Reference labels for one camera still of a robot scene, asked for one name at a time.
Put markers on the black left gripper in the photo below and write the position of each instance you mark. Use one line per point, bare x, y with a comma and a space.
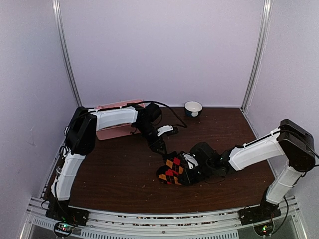
154, 147

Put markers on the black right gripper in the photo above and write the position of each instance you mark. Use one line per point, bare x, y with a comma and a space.
189, 180

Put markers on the black red yellow argyle sock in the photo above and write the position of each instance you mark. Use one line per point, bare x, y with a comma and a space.
175, 169

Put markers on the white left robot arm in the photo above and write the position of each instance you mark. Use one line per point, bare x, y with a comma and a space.
80, 140

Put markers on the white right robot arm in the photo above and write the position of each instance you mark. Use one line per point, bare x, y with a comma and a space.
288, 140

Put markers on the pink divided organizer tray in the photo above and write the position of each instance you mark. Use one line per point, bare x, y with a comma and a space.
113, 125

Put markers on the dark blue white bowl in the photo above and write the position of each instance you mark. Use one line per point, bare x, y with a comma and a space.
193, 108

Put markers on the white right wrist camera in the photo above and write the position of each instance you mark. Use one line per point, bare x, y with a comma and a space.
190, 160

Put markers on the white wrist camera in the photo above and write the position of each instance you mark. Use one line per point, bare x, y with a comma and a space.
190, 160
167, 129

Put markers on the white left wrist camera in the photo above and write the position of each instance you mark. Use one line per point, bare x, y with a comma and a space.
167, 129

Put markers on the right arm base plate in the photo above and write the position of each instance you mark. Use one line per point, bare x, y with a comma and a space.
252, 215

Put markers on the front aluminium rail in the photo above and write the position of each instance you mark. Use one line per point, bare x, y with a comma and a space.
222, 224

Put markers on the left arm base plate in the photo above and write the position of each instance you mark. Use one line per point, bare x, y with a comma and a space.
74, 216

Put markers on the left aluminium frame post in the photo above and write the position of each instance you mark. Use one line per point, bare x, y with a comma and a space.
65, 53

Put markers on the aluminium frame post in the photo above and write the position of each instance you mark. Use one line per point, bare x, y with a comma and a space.
65, 53
261, 44

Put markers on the right aluminium frame post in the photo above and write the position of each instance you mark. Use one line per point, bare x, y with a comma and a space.
261, 44

